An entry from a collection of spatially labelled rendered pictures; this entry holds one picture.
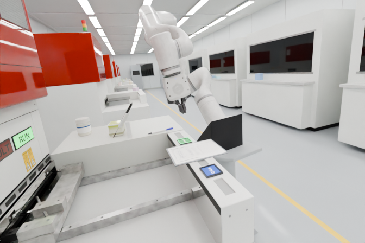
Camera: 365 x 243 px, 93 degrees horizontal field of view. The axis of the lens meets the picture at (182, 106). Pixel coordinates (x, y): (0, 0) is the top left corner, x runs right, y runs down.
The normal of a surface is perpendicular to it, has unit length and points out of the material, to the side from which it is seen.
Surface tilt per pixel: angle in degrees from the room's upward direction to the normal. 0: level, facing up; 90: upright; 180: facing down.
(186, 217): 0
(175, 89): 90
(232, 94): 90
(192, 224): 0
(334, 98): 90
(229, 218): 90
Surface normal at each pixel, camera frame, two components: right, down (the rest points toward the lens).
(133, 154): 0.31, 0.17
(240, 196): -0.09, -0.97
